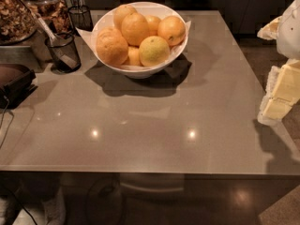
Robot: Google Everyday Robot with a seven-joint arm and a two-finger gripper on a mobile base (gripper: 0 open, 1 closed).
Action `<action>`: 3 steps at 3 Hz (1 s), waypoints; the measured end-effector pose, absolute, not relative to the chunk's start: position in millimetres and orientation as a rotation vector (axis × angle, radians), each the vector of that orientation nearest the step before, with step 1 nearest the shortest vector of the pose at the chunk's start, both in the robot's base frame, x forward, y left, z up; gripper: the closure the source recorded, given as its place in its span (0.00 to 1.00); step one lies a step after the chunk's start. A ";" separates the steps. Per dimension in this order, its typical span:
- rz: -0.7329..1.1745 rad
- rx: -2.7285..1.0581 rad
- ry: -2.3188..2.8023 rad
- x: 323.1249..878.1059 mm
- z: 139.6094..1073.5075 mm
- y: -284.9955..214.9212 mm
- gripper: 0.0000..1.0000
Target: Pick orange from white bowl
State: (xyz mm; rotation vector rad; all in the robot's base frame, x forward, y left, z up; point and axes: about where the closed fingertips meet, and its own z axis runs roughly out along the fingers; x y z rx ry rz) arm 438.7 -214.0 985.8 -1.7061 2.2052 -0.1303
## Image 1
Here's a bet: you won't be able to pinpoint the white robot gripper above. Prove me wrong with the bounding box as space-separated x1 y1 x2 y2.
257 0 300 126

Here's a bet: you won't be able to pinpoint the small lower orange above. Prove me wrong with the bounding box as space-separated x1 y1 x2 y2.
124 46 141 66

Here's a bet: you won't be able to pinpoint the large left orange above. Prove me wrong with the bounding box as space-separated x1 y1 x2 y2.
96 27 128 67

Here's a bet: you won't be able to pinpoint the yellow-green citrus fruit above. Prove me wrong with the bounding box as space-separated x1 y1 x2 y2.
139 36 170 67

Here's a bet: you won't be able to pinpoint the far black mesh cup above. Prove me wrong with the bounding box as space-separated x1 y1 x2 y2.
68 5 94 31

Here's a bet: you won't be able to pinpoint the black mesh cup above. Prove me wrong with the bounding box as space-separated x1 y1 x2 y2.
68 5 94 31
45 33 81 73

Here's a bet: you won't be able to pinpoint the near black mesh cup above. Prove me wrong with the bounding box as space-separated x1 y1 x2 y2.
45 33 81 73

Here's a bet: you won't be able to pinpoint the metal serving tongs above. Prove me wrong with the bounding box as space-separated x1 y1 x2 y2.
6 0 78 69

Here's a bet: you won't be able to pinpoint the dark brown device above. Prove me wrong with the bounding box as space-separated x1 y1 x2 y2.
0 64 36 109

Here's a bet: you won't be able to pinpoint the large glass nut jar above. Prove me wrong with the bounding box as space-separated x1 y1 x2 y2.
0 0 37 46

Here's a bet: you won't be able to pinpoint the thin black cable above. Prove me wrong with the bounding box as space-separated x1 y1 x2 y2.
0 95 16 150

